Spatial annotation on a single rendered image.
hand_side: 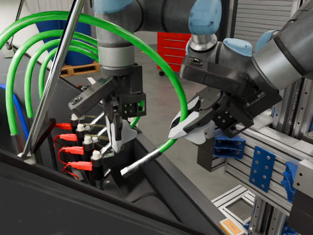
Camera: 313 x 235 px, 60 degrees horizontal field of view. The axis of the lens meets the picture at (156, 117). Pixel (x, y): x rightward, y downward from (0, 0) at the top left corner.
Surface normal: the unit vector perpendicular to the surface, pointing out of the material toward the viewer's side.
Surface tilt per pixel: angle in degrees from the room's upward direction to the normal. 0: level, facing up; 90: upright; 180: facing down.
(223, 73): 19
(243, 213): 0
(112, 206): 43
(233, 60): 90
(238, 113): 103
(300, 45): 79
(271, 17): 90
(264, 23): 90
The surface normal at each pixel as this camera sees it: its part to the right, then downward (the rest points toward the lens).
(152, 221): 0.60, -0.80
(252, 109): -0.14, 0.61
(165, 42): -0.50, 0.36
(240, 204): 0.00, -0.91
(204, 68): 0.24, -0.76
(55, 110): 0.46, 0.37
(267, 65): -0.62, 0.00
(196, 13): -0.38, 0.22
